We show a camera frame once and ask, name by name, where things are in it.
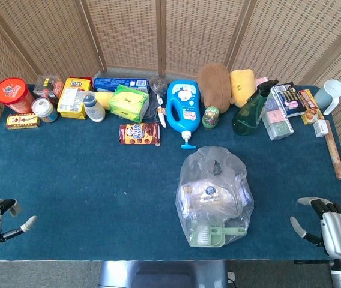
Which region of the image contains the clear box with red contents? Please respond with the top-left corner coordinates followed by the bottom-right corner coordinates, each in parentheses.
top-left (33, 74), bottom-right (65, 105)

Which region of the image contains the blue long box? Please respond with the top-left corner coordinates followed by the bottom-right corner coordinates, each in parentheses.
top-left (92, 77), bottom-right (150, 94)

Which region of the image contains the pastel tissue multipack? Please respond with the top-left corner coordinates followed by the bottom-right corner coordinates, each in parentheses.
top-left (261, 92), bottom-right (295, 142)

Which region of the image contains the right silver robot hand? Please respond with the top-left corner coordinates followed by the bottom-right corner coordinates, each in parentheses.
top-left (289, 197), bottom-right (341, 260)

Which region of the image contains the small tin can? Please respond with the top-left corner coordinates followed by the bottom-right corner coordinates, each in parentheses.
top-left (31, 97), bottom-right (59, 124)

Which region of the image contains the small white box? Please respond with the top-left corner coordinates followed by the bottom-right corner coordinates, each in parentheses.
top-left (313, 119), bottom-right (330, 138)

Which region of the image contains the light blue plastic mug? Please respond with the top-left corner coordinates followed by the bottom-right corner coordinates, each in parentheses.
top-left (313, 79), bottom-right (341, 116)

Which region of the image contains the grey folded cloth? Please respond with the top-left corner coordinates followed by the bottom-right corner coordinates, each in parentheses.
top-left (141, 92), bottom-right (163, 121)

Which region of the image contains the orange yellow snack box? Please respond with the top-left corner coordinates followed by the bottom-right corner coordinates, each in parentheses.
top-left (298, 88), bottom-right (325, 125)

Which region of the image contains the blue detergent pump bottle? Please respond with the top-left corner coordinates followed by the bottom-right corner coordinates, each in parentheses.
top-left (166, 79), bottom-right (202, 150)

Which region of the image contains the dark green spray bottle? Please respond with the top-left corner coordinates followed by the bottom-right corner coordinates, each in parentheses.
top-left (232, 79), bottom-right (280, 137)

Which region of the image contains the yellow red small box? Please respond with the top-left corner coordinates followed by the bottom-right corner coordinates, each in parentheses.
top-left (5, 113), bottom-right (41, 130)

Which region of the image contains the yellow plush toy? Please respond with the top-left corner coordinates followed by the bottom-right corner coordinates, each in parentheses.
top-left (229, 68), bottom-right (256, 108)

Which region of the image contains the clear round plastic container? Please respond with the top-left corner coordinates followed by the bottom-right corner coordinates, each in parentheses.
top-left (149, 76), bottom-right (169, 96)

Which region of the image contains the blue table mat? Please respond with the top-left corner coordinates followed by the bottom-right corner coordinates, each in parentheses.
top-left (0, 83), bottom-right (341, 262)

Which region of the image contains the white knife with sheath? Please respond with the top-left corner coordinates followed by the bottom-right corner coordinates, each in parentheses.
top-left (155, 92), bottom-right (167, 128)

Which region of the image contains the wicker folding screen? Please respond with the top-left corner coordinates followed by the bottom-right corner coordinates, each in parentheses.
top-left (0, 0), bottom-right (341, 208)

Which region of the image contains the dark blue snack packet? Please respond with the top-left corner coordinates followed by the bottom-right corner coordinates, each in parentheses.
top-left (270, 81), bottom-right (309, 118)

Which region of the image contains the yellow sponge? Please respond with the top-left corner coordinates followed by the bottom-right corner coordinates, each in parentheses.
top-left (94, 91), bottom-right (115, 110)

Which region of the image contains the clear plastic bag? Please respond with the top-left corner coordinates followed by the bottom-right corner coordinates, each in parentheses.
top-left (175, 146), bottom-right (255, 248)

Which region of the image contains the bread package in bag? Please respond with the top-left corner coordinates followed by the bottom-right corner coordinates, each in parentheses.
top-left (180, 179), bottom-right (241, 217)

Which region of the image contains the brown capybara plush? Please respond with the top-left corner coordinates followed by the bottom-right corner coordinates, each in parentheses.
top-left (196, 62), bottom-right (232, 114)

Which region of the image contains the yellow Lipo biscuit box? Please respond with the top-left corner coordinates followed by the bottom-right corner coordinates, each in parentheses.
top-left (56, 77), bottom-right (93, 120)

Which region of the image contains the green tissue pack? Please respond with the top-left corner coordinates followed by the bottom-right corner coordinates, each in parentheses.
top-left (108, 84), bottom-right (150, 124)

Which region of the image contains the green dustpan with brush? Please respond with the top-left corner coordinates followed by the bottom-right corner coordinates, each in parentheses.
top-left (188, 225), bottom-right (247, 248)

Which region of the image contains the white bottle with blue cap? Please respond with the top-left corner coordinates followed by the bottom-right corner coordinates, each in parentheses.
top-left (82, 92), bottom-right (106, 123)

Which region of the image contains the Hello Panda biscuit box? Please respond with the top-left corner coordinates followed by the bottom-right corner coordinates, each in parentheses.
top-left (119, 122), bottom-right (161, 147)

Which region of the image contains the red cylindrical canister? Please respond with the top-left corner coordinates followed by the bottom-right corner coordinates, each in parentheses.
top-left (0, 77), bottom-right (35, 114)

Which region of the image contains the robot base body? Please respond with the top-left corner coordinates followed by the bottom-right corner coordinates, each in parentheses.
top-left (97, 260), bottom-right (229, 288)

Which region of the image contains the green painted egg doll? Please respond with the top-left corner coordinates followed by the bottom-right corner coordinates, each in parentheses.
top-left (202, 106), bottom-right (220, 131)

